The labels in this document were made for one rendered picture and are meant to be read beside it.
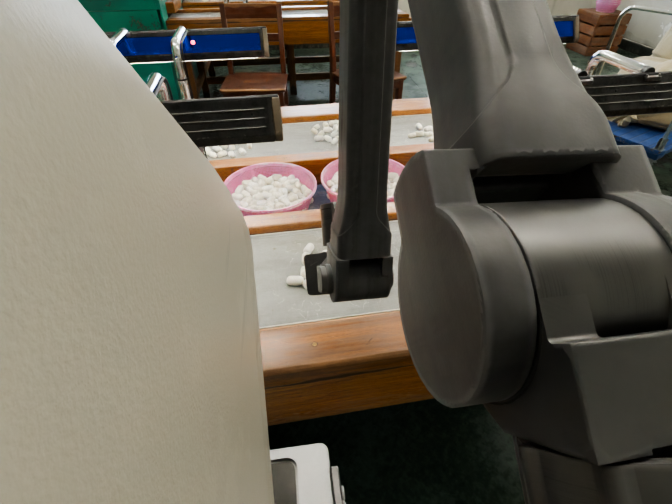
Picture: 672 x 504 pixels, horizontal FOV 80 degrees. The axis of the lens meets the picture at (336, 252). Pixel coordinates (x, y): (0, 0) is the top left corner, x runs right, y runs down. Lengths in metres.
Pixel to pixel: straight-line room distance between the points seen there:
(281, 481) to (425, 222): 0.24
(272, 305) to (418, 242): 0.69
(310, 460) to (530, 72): 0.29
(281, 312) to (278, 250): 0.20
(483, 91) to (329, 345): 0.60
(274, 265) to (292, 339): 0.24
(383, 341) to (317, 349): 0.12
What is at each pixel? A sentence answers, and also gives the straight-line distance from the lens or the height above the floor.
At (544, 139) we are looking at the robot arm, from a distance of 0.18.
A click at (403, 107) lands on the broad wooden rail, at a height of 0.76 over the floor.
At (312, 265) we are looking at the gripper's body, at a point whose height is 0.93.
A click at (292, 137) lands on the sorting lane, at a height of 0.74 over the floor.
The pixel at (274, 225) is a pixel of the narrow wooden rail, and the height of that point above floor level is 0.76.
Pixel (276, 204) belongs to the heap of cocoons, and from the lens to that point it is 1.12.
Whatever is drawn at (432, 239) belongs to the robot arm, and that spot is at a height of 1.26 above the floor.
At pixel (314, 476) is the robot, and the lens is 0.33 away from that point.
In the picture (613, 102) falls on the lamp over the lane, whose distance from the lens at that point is 1.01.
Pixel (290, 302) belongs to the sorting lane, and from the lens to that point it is 0.84.
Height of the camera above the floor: 1.35
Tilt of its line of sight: 40 degrees down
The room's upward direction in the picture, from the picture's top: straight up
